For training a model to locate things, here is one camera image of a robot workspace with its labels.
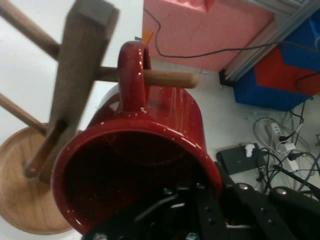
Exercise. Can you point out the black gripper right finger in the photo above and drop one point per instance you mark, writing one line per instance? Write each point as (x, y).
(275, 215)

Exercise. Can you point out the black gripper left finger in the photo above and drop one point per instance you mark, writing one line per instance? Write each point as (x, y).
(160, 225)

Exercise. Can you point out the red ceramic mug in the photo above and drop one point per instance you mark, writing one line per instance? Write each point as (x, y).
(175, 117)

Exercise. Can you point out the white power strip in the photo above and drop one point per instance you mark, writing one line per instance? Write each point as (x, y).
(275, 130)
(260, 125)
(291, 156)

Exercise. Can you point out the black flat box white sticker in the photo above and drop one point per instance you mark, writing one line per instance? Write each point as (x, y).
(236, 160)

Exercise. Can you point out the blue and red box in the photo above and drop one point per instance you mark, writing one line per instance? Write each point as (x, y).
(262, 96)

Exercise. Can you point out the wooden mug tree stand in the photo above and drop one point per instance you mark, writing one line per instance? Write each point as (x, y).
(80, 55)

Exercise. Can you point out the orange triangle tape piece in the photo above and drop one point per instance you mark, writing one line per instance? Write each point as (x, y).
(147, 37)

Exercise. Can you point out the pink foam block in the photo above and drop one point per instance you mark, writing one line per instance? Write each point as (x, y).
(200, 25)

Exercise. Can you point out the grey aluminium frame rail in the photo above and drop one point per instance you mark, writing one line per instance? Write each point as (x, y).
(282, 31)

